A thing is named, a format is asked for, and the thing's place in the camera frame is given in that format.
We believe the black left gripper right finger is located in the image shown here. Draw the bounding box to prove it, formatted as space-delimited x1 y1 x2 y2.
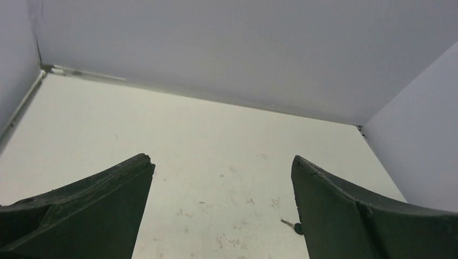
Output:
291 156 457 258

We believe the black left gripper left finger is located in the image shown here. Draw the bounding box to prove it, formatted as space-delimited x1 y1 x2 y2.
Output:
1 154 155 258

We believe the black head key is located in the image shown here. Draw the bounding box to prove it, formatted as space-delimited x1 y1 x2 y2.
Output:
280 219 304 235

